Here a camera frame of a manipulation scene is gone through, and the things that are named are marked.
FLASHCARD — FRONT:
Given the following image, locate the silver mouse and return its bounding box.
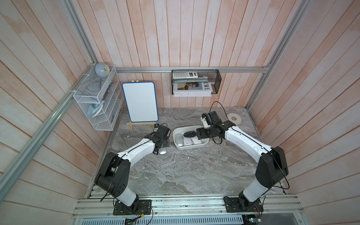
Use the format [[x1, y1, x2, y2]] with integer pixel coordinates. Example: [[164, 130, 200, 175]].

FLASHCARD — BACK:
[[158, 148, 167, 155], [174, 133, 184, 147]]

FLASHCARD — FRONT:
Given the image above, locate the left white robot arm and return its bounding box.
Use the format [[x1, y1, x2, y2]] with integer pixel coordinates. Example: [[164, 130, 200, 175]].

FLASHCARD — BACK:
[[95, 123, 171, 208]]

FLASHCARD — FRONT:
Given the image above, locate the magazine with portrait cover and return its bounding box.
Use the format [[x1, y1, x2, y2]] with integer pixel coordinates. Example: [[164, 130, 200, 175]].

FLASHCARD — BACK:
[[173, 82, 213, 97]]

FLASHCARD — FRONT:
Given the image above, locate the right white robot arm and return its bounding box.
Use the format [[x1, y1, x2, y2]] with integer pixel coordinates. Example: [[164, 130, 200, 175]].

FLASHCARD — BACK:
[[196, 121, 289, 205]]

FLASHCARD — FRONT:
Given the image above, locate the light blue item in shelf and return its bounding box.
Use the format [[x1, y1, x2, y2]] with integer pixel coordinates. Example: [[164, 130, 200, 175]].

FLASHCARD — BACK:
[[87, 100, 105, 119]]

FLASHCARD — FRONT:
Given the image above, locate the white calculator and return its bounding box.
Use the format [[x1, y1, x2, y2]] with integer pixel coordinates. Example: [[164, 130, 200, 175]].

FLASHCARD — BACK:
[[172, 71, 198, 80]]

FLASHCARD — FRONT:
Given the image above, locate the black computer mouse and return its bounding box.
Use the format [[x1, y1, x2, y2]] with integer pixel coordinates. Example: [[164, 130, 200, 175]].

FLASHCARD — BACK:
[[183, 131, 197, 138]]

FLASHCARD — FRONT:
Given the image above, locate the white wire mesh shelf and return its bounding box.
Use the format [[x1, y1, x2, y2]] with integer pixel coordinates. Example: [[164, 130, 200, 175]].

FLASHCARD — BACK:
[[73, 64, 123, 131]]

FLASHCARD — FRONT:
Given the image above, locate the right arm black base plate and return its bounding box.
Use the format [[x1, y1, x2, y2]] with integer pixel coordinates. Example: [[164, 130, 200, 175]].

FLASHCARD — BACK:
[[223, 196, 263, 213]]

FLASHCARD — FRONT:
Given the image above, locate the white tape roll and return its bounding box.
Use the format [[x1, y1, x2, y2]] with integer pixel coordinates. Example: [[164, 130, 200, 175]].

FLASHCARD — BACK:
[[227, 113, 242, 126]]

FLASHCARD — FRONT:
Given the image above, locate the white glossy mouse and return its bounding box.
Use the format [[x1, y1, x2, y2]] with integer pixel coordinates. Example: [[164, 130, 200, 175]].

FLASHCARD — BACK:
[[191, 136, 203, 145]]

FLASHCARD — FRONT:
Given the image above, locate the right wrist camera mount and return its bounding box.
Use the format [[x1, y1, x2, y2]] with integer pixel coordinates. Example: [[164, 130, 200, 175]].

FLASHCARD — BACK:
[[201, 111, 222, 129]]

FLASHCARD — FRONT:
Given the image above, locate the white plastic storage box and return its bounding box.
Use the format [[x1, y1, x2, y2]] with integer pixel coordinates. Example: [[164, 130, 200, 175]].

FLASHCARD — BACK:
[[173, 125, 209, 150]]

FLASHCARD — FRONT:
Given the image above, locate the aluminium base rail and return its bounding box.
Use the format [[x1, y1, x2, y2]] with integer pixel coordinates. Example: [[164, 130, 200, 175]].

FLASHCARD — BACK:
[[70, 194, 310, 225]]

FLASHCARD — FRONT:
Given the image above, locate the pale blue globe lamp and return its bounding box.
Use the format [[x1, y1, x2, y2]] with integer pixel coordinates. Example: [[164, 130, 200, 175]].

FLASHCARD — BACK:
[[95, 63, 110, 78]]

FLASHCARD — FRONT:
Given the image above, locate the blue framed whiteboard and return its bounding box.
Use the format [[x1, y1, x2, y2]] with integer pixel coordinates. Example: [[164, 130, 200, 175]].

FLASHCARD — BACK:
[[122, 82, 159, 123]]

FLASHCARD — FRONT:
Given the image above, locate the black camera cable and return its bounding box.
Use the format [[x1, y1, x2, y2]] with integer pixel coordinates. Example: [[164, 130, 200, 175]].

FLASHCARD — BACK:
[[208, 101, 231, 145]]

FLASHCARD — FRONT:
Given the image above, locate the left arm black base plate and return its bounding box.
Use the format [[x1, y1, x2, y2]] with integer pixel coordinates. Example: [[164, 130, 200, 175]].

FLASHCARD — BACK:
[[113, 199, 152, 216]]

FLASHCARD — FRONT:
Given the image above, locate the white mouse with logo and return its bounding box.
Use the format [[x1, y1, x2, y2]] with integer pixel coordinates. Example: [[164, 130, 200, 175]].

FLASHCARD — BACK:
[[183, 137, 193, 146]]

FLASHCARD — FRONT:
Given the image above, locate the black wire wall basket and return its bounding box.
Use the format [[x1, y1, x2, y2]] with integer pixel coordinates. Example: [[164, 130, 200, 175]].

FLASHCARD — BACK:
[[171, 69, 222, 95]]

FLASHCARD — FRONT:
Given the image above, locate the small wooden easel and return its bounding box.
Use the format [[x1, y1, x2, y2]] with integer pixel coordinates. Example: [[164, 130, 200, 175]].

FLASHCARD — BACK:
[[126, 122, 156, 131]]

